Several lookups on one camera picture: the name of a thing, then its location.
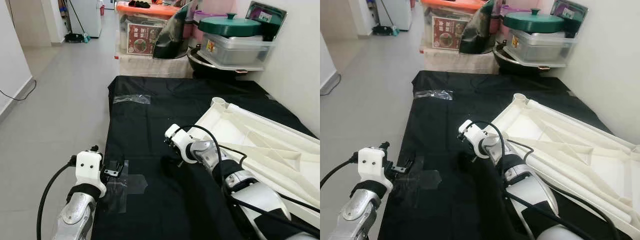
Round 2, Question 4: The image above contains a teal head floor mop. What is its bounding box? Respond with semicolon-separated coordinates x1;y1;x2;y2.
372;0;400;37
64;0;91;43

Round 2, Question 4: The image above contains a black plastic bag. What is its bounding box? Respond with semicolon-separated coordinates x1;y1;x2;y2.
459;0;503;55
152;2;198;60

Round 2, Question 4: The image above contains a long black wall cable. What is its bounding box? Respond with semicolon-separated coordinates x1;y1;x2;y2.
320;74;342;96
0;80;37;101

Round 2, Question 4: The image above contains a clear storage box orange lid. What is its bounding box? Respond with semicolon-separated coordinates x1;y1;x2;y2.
116;1;181;56
421;0;486;51

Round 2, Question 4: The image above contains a dark green round pot lid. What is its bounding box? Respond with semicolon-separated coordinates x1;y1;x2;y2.
199;13;263;38
503;9;566;33

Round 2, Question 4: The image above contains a black round wok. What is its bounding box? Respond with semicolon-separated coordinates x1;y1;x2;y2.
187;46;263;76
492;42;566;76

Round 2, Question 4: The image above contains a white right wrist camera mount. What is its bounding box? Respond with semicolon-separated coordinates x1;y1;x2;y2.
165;124;198;165
458;119;493;160

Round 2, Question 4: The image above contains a white plastic children table top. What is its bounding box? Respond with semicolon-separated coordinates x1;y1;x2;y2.
192;96;321;231
487;92;640;231

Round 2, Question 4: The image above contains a white appliance cabinet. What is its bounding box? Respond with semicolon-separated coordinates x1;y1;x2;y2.
377;0;413;31
67;0;103;37

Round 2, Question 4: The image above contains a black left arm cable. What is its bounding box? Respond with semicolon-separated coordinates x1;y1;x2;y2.
36;156;78;240
320;152;362;188

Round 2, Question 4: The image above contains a black tablecloth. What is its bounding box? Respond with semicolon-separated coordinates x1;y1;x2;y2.
91;75;321;240
378;70;640;240

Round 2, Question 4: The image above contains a clear tape strip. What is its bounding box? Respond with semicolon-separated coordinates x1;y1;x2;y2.
414;90;455;100
112;94;152;105

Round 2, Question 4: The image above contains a red printed carton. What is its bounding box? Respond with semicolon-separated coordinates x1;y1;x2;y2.
432;16;466;51
127;24;161;56

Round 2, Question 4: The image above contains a crumpled clear tape patch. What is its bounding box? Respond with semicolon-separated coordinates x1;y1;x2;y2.
102;160;148;213
400;156;443;201

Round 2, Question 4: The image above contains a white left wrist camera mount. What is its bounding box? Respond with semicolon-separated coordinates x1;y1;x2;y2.
75;151;107;198
358;147;393;193

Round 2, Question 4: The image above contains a clear plastic container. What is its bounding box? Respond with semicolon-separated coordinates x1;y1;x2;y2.
201;34;276;68
506;30;578;66

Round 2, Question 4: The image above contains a pink plastic container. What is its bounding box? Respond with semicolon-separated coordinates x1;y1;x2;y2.
192;10;226;26
500;5;531;21

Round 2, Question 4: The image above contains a white towel cloth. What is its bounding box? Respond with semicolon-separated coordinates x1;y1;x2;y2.
424;46;498;75
118;52;193;78

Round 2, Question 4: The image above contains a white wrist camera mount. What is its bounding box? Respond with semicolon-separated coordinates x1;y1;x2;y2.
75;151;107;198
458;119;493;160
358;147;393;193
165;124;198;165

